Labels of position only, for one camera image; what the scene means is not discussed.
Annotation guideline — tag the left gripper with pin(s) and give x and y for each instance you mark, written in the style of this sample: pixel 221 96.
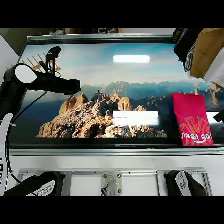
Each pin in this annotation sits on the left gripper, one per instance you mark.
pixel 66 86

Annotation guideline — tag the pink T-shirt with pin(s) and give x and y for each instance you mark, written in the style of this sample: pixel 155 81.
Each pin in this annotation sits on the pink T-shirt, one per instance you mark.
pixel 191 115

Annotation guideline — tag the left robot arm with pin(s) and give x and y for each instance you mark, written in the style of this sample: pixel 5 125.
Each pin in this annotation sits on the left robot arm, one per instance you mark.
pixel 11 90

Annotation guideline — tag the brown garment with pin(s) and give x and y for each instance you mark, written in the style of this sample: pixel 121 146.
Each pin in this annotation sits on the brown garment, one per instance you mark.
pixel 208 50

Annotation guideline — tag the white garment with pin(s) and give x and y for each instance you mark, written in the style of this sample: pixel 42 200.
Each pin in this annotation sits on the white garment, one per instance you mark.
pixel 216 75

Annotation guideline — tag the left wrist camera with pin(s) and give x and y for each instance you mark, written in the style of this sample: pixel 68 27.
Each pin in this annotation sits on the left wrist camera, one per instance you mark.
pixel 52 58

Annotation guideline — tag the silver frame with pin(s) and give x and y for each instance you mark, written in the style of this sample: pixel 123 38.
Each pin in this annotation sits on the silver frame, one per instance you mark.
pixel 111 184

